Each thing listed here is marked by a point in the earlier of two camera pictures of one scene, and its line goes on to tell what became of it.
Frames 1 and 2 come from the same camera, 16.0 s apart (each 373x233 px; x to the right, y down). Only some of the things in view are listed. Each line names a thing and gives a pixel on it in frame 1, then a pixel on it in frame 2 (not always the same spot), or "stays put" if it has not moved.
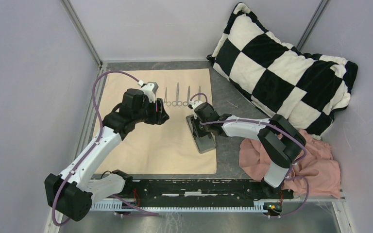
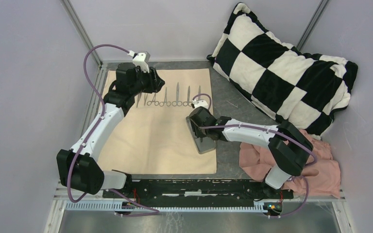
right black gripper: [197, 132] stays put
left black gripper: [158, 117] -> [155, 82]
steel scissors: [186, 103] stays put
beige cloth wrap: [155, 149] stays put
